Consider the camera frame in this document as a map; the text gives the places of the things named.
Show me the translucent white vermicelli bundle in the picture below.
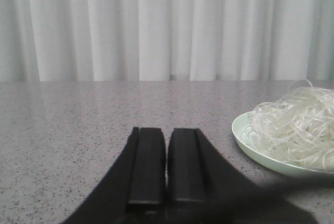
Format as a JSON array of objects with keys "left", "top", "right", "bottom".
[{"left": 246, "top": 80, "right": 333, "bottom": 171}]

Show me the mint green round plate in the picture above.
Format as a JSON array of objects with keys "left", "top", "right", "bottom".
[{"left": 232, "top": 112, "right": 333, "bottom": 178}]

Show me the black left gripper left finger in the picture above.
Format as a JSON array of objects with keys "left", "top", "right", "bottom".
[{"left": 64, "top": 127, "right": 165, "bottom": 223}]

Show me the white pleated curtain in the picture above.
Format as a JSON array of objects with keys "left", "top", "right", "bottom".
[{"left": 1, "top": 0, "right": 333, "bottom": 81}]

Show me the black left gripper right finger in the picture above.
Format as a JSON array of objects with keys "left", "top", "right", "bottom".
[{"left": 165, "top": 127, "right": 318, "bottom": 224}]

